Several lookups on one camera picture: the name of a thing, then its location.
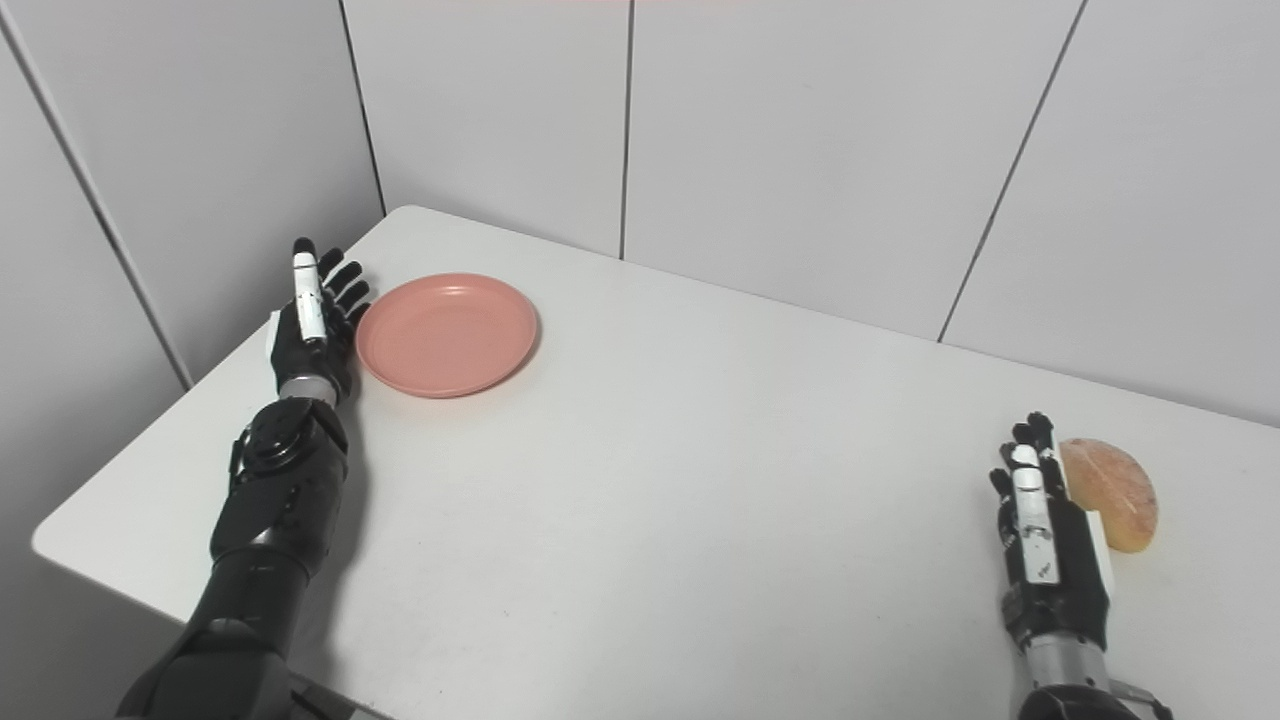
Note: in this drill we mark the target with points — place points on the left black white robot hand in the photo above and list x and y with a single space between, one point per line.
312 335

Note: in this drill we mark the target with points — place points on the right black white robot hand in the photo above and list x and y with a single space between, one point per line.
1050 560

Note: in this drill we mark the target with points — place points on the golden bread roll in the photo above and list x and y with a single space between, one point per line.
1115 495

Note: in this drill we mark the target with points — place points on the pink round plate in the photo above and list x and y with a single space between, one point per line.
446 334

